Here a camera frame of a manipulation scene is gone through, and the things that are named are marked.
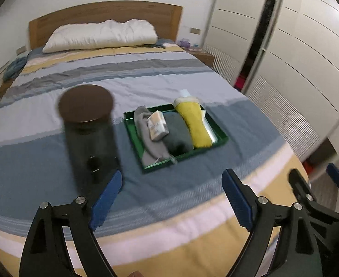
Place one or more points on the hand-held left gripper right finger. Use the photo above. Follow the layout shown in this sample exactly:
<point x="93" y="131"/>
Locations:
<point x="238" y="199"/>

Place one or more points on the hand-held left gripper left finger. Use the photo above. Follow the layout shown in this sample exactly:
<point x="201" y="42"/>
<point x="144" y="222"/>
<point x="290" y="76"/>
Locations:
<point x="106" y="199"/>

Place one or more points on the green tray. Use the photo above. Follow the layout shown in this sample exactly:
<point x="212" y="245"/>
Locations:
<point x="134" y="144"/>

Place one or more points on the grey sock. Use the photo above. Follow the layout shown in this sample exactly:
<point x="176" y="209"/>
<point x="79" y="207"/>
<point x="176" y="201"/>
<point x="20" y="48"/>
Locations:
<point x="149" y="150"/>

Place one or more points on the dark grey towel blue edge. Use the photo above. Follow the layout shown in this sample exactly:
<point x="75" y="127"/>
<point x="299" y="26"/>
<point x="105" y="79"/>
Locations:
<point x="178" y="135"/>

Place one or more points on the tissue packet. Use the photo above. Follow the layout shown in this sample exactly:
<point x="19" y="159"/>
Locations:
<point x="157" y="127"/>

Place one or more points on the yellow cloth with white cuff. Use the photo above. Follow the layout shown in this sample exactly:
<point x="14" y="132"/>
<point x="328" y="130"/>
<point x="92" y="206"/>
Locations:
<point x="194" y="121"/>

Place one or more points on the red clothes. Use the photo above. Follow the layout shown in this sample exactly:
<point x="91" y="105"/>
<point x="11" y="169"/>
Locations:
<point x="308" y="168"/>
<point x="240" y="83"/>

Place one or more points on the dark grey lidded jar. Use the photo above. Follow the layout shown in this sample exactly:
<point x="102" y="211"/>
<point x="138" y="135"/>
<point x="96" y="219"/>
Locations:
<point x="88" y="138"/>

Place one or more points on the person's leg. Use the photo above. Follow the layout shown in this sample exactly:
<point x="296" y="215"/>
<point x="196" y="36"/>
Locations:
<point x="134" y="274"/>

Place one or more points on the white sliding-door wardrobe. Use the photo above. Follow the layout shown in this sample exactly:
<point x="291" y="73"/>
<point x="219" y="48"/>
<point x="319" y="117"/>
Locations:
<point x="302" y="49"/>

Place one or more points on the striped bedspread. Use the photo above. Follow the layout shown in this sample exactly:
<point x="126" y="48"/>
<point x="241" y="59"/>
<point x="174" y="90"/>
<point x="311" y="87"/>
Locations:
<point x="186" y="69"/>

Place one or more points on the wooden nightstand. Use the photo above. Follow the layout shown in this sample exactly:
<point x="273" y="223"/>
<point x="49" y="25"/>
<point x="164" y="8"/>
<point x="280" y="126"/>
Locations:
<point x="205" y="59"/>
<point x="6" y="88"/>

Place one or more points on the blue crumpled cloth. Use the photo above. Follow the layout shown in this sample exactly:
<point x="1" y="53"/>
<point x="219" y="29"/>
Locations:
<point x="13" y="67"/>

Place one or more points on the white pillow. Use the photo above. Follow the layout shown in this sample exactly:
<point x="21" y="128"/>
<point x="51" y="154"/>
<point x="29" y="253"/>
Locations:
<point x="100" y="36"/>

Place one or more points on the purple tissue box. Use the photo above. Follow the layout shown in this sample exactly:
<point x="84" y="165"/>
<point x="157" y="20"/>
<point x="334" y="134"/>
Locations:
<point x="184" y="42"/>

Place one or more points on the dark hanging clothes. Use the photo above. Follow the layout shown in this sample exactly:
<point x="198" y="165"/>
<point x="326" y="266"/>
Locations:
<point x="258" y="28"/>

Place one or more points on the wooden headboard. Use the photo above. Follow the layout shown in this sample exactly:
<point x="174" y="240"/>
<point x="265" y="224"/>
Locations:
<point x="100" y="11"/>

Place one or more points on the wall switch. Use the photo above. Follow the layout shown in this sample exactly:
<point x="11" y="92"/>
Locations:
<point x="20" y="50"/>
<point x="195" y="30"/>

